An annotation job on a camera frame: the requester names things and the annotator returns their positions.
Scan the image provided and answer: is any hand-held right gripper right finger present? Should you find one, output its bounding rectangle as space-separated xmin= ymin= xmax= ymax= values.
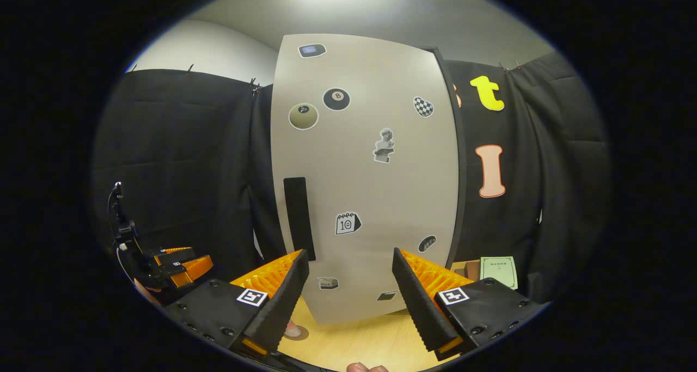
xmin=390 ymin=248 xmax=551 ymax=362

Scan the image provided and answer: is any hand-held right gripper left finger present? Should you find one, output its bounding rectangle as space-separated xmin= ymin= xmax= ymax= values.
xmin=154 ymin=249 xmax=310 ymax=362

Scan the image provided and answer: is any black cabinet door handle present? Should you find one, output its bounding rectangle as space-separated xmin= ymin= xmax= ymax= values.
xmin=283 ymin=177 xmax=316 ymax=261

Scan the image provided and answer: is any brown book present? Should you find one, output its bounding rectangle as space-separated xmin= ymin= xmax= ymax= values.
xmin=451 ymin=259 xmax=481 ymax=282

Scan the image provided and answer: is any black backdrop cloth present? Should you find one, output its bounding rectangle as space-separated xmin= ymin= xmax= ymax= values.
xmin=90 ymin=51 xmax=610 ymax=307

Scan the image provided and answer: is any pale green book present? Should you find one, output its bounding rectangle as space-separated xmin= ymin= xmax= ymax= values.
xmin=480 ymin=256 xmax=518 ymax=290

